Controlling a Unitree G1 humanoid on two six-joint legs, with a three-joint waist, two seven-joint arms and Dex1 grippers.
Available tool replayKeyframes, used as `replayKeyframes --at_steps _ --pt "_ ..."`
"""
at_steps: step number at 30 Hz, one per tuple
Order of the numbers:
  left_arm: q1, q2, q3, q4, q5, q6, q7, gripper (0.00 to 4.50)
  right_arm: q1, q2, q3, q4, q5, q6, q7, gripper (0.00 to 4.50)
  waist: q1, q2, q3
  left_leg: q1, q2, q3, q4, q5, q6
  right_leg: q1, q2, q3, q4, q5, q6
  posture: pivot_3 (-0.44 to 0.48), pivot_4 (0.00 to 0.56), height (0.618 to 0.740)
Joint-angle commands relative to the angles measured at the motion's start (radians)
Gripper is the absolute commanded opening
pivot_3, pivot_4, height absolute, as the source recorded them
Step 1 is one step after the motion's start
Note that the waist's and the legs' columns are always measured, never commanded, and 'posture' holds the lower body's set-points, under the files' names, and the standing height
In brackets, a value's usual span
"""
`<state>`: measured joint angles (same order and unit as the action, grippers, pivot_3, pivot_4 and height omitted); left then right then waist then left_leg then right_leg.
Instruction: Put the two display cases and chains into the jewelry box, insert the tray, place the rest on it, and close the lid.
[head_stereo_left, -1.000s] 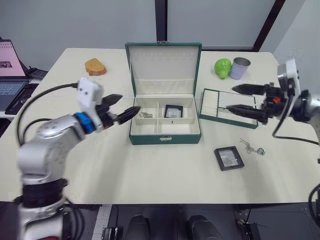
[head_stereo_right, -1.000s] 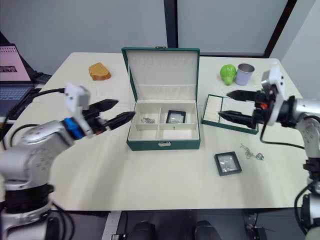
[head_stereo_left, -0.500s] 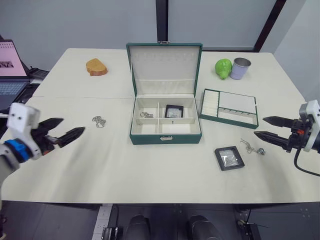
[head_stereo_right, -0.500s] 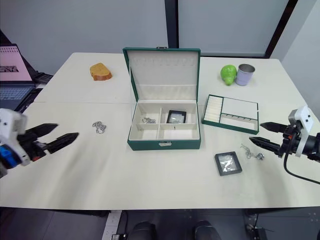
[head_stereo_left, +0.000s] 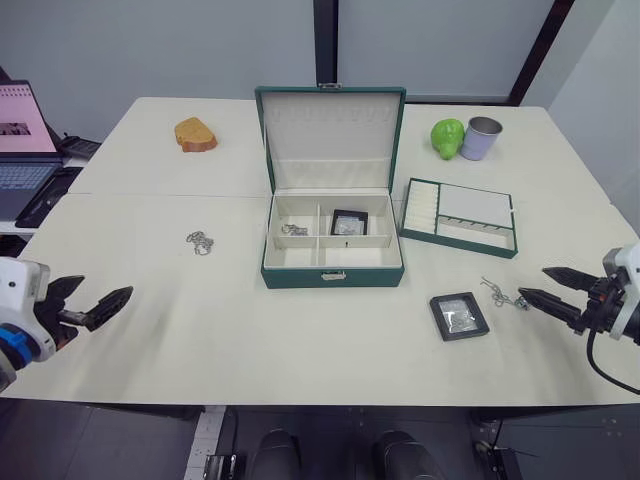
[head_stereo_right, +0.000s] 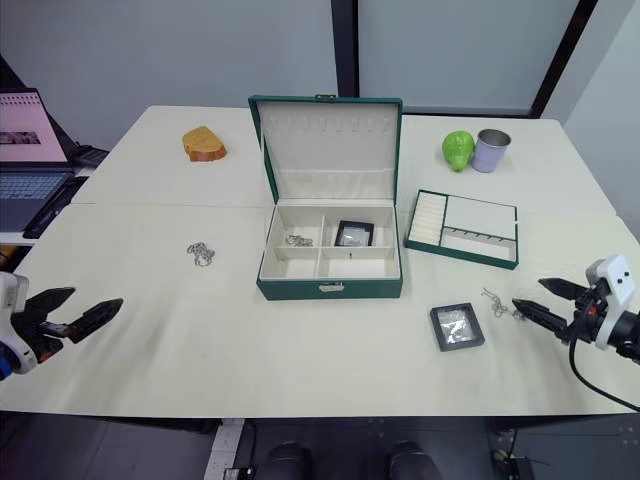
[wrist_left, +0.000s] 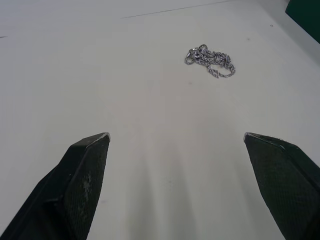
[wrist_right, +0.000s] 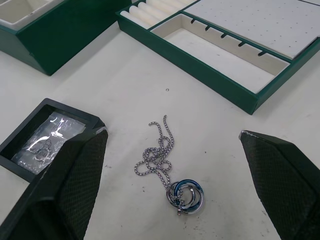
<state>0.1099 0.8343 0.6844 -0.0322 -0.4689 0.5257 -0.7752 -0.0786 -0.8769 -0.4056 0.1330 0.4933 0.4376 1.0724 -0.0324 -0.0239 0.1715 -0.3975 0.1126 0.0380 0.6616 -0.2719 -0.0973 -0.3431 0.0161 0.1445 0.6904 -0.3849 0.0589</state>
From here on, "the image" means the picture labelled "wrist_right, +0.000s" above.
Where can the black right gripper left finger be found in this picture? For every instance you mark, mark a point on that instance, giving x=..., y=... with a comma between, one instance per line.
x=62, y=190

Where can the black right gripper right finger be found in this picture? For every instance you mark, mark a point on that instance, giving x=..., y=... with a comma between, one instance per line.
x=287, y=180

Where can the black framed display case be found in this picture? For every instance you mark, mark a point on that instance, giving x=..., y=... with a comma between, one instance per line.
x=45, y=140

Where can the green jewelry tray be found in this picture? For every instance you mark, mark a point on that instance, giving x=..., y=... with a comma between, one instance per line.
x=200, y=71

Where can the green jewelry box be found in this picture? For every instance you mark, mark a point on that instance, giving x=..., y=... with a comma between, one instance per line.
x=62, y=32

